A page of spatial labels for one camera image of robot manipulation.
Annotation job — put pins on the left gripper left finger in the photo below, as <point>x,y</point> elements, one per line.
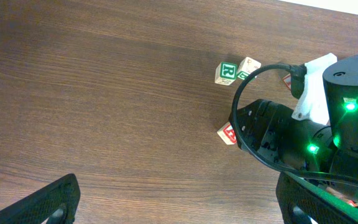
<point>55,203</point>

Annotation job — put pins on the green edged wooden block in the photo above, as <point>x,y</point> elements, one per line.
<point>246,67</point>

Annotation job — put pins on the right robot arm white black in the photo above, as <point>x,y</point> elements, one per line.
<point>335,143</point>

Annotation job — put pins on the red E letter block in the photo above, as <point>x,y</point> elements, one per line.
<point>287,81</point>

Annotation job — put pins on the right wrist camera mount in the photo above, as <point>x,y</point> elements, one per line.
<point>312,104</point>

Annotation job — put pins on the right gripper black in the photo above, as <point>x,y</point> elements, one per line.
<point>268,129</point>

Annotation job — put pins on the red A letter block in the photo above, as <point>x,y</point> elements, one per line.
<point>227,134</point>

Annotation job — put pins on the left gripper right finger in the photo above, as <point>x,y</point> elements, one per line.
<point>302,202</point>

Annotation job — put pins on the green R letter block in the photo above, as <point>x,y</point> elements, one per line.
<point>225,74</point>

